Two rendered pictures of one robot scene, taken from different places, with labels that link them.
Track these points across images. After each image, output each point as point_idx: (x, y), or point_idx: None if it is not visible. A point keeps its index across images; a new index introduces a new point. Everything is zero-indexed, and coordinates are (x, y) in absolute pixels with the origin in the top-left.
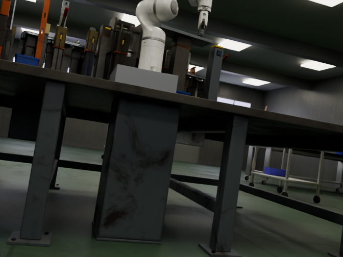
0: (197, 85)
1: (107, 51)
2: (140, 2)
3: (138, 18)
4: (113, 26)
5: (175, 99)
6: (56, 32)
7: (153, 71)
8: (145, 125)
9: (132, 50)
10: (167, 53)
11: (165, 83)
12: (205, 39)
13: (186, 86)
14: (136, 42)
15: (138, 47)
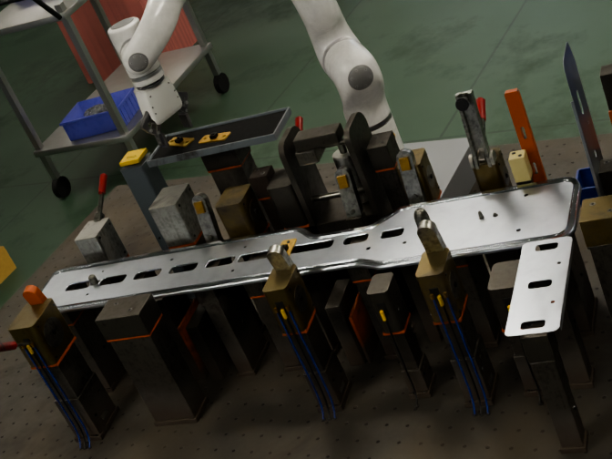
0: (68, 313)
1: (384, 196)
2: (369, 55)
3: (383, 83)
4: (369, 134)
5: None
6: (504, 163)
7: (419, 142)
8: None
9: (309, 195)
10: (209, 201)
11: None
12: (183, 132)
13: (73, 334)
14: (306, 170)
15: (319, 173)
